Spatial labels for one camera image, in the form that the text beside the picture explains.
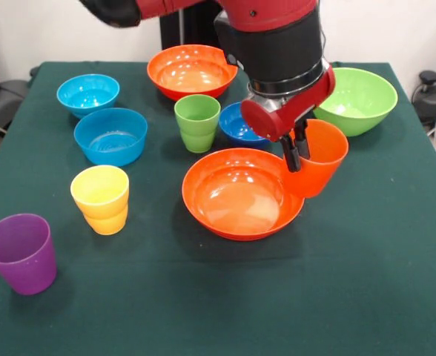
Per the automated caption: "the blue ribbed plastic bowl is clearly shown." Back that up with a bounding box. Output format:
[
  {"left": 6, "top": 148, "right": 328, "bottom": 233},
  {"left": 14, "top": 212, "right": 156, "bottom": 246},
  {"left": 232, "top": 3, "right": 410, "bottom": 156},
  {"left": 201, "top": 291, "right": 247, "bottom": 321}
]
[{"left": 73, "top": 107, "right": 149, "bottom": 168}]

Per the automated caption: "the orange plastic bowl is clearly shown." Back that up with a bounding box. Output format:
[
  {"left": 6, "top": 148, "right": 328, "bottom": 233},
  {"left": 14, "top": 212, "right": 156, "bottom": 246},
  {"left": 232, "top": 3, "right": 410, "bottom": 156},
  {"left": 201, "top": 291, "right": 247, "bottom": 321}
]
[
  {"left": 181, "top": 147, "right": 306, "bottom": 242},
  {"left": 146, "top": 44, "right": 239, "bottom": 102}
]

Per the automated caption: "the grey pedestal foot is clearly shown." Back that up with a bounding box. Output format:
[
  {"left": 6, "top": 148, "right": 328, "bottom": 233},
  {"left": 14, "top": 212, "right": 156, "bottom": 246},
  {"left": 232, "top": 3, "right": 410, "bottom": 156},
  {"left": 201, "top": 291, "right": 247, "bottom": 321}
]
[
  {"left": 0, "top": 79, "right": 32, "bottom": 127},
  {"left": 410, "top": 70, "right": 436, "bottom": 125}
]

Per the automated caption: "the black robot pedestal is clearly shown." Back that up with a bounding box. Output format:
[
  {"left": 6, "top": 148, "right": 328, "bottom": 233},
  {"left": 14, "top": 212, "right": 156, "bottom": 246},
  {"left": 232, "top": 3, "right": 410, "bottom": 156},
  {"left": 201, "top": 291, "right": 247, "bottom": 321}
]
[{"left": 159, "top": 14, "right": 225, "bottom": 51}]

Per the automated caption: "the green plastic cup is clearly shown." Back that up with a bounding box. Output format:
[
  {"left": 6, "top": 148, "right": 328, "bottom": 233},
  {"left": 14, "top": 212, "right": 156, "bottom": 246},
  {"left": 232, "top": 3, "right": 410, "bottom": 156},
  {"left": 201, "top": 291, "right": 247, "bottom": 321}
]
[{"left": 174, "top": 94, "right": 222, "bottom": 154}]

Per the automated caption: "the orange plastic cup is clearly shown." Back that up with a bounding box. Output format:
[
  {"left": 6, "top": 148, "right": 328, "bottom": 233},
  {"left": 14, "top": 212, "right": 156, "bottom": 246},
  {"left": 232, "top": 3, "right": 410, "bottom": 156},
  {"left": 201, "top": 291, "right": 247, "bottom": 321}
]
[{"left": 283, "top": 118, "right": 350, "bottom": 199}]

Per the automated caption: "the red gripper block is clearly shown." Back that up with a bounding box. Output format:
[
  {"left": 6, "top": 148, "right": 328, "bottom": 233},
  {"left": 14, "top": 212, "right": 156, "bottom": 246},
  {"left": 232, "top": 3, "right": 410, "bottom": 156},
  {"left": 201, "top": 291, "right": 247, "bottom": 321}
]
[{"left": 240, "top": 65, "right": 337, "bottom": 174}]

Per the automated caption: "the dark blue plastic bowl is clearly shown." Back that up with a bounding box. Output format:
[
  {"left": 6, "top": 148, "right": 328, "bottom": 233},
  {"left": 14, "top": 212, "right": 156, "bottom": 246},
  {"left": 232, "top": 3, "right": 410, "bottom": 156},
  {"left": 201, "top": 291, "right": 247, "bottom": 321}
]
[{"left": 218, "top": 102, "right": 271, "bottom": 148}]

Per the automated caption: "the yellow plastic cup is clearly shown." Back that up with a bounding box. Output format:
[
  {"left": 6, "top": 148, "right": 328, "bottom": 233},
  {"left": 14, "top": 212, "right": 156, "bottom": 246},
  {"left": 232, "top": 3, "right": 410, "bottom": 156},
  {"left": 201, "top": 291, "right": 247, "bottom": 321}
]
[{"left": 70, "top": 165, "right": 131, "bottom": 236}]

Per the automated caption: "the dark green tablecloth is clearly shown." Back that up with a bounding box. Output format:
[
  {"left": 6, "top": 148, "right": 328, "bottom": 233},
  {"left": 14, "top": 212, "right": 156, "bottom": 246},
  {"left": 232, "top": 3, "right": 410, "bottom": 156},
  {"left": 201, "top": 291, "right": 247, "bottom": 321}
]
[{"left": 0, "top": 61, "right": 436, "bottom": 356}]

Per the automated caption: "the purple plastic cup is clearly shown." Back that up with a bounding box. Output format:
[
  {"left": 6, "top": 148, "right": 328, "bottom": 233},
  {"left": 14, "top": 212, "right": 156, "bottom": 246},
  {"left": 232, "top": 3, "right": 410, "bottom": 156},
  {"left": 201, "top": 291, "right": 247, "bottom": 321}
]
[{"left": 0, "top": 213, "right": 58, "bottom": 297}]

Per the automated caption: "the green plastic bowl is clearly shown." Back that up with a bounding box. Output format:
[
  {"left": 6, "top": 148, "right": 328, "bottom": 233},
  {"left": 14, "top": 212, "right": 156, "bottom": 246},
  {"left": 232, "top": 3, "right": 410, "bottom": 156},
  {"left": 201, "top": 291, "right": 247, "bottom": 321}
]
[{"left": 312, "top": 67, "right": 399, "bottom": 137}]

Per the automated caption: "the light blue plastic bowl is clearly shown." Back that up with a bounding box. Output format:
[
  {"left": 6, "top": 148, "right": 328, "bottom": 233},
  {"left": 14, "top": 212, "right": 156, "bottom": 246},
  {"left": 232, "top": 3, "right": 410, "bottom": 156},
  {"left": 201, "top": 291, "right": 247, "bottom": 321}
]
[{"left": 56, "top": 73, "right": 121, "bottom": 119}]

